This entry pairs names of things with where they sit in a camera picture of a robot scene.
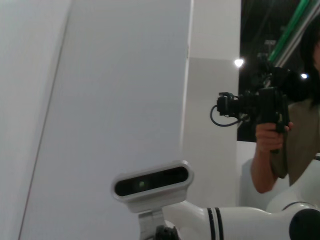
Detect bystander hand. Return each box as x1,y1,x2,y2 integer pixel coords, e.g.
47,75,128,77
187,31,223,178
254,121,294,154

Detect black video camera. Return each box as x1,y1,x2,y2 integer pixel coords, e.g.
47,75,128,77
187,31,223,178
216,59,291,155

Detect bystander forearm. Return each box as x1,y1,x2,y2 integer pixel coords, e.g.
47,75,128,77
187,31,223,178
249,148,280,195

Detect bystander in olive top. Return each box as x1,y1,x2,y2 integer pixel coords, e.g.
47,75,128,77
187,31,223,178
271,14,320,187

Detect black foam microphone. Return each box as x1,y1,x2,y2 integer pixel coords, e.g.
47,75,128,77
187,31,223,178
273,67,310,103

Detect green ceiling beam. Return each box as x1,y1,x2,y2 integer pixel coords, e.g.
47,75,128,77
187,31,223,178
268,0,317,62

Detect black neck knob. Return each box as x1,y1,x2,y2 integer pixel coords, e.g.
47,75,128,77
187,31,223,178
154,224,180,240

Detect black video camera cable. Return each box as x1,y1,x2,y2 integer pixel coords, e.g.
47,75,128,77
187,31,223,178
209,103,245,128

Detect silver head camera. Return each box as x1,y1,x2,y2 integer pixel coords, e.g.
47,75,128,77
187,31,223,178
111,159,195,214

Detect silver head camera bracket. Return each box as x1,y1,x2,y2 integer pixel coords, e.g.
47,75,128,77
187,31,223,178
138,208,167,240

